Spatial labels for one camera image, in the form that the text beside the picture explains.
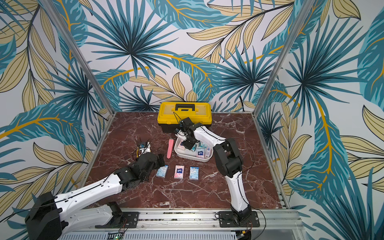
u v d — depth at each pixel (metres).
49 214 0.39
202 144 0.98
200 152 0.95
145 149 0.69
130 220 0.74
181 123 0.82
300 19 0.72
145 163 0.59
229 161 0.55
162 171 0.87
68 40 0.78
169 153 0.96
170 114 0.95
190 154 0.94
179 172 0.87
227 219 0.73
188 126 0.78
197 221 0.73
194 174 0.86
